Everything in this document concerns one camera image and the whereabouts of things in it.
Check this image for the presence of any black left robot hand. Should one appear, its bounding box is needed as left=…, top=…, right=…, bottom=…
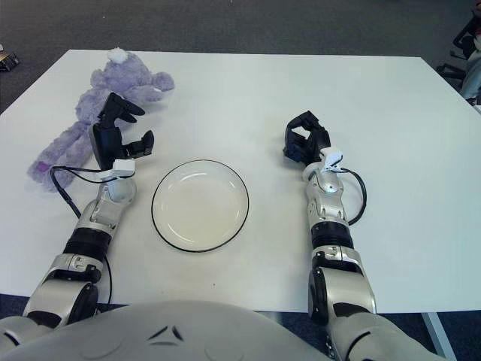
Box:
left=89, top=92, right=156, bottom=170

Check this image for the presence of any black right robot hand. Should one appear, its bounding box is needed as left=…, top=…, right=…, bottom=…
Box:
left=283, top=110, right=332, bottom=166

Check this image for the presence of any purple plush bunny doll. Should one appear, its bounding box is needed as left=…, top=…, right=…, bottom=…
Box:
left=26, top=47, right=176, bottom=193

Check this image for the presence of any white plate with black rim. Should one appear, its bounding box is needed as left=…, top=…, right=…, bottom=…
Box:
left=151, top=159, right=250, bottom=253

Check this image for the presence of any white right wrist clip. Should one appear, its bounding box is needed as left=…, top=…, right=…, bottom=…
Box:
left=321, top=147, right=345, bottom=173

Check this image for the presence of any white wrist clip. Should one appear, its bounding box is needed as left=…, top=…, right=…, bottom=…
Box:
left=99, top=159, right=137, bottom=184
left=321, top=147, right=345, bottom=173

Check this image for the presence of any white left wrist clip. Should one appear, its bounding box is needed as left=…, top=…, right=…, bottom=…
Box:
left=99, top=159, right=137, bottom=184

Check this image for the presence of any brown box on floor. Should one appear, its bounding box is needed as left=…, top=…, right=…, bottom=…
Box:
left=0, top=51, right=19, bottom=72

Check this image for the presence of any black office chair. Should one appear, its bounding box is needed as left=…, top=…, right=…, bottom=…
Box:
left=435, top=10, right=481, bottom=108

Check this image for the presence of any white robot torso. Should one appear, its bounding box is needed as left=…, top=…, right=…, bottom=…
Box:
left=22, top=300, right=331, bottom=361

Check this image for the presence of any white table leg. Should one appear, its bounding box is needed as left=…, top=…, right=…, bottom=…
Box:
left=420, top=311, right=458, bottom=361

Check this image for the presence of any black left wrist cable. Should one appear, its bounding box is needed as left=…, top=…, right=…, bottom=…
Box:
left=50, top=165, right=114, bottom=306

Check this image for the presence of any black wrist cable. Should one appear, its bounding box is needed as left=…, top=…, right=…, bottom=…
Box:
left=340, top=168, right=368, bottom=226
left=50, top=165, right=114, bottom=306

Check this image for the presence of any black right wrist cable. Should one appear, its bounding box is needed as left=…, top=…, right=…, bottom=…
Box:
left=340, top=168, right=368, bottom=226

